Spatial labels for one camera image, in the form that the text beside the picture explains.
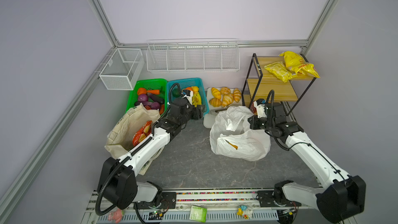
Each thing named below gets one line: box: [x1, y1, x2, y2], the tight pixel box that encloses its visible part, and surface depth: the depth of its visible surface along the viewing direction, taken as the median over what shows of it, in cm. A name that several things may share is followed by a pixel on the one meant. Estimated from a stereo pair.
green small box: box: [189, 205, 208, 223], surface depth 70 cm
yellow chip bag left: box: [264, 61, 298, 83], surface depth 79 cm
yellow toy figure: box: [236, 205, 253, 220], surface depth 69 cm
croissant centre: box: [221, 93, 234, 108], surface depth 113 cm
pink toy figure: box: [107, 208, 123, 224], surface depth 69 cm
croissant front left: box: [208, 97, 223, 108], surface depth 111 cm
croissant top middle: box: [220, 86, 231, 95], surface depth 118 cm
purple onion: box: [137, 93, 149, 102], surface depth 113 cm
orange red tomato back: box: [137, 87, 147, 96], surface depth 116 cm
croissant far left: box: [210, 87, 222, 100], surface depth 118 cm
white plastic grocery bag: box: [209, 105, 272, 162], surface depth 75 cm
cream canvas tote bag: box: [104, 102, 162, 159], surface depth 80 cm
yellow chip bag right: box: [278, 50, 321, 79], surface depth 77 cm
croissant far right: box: [233, 87, 242, 103], surface depth 117 cm
